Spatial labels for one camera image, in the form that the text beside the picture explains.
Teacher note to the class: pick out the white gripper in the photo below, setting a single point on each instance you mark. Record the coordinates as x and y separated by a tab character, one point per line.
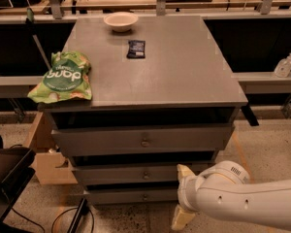
183	191

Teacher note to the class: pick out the grey drawer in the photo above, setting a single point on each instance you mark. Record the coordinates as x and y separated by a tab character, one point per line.
133	173
91	141
128	193

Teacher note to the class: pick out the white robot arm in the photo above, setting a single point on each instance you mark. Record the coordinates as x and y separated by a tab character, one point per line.
224	192

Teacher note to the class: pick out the grey bottom drawer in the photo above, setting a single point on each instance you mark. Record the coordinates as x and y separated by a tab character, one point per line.
128	193

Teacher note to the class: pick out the grey top drawer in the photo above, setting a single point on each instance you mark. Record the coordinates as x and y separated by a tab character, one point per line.
91	141

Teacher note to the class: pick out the grey drawer cabinet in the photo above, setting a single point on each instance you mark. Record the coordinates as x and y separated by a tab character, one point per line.
183	81

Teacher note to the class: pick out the wooden box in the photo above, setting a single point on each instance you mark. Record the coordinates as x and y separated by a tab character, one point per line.
50	166

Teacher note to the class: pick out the dark blue snack packet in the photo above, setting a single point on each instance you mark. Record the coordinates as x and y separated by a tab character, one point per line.
136	49

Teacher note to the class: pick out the green chips bag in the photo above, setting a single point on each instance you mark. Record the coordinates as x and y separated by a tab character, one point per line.
67	79

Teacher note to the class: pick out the clear sanitizer bottle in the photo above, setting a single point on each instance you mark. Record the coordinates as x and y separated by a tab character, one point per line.
283	67

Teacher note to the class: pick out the black chair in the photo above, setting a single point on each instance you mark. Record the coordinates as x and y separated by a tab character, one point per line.
15	174

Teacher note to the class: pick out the white bowl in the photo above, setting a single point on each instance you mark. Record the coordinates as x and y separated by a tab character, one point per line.
121	21

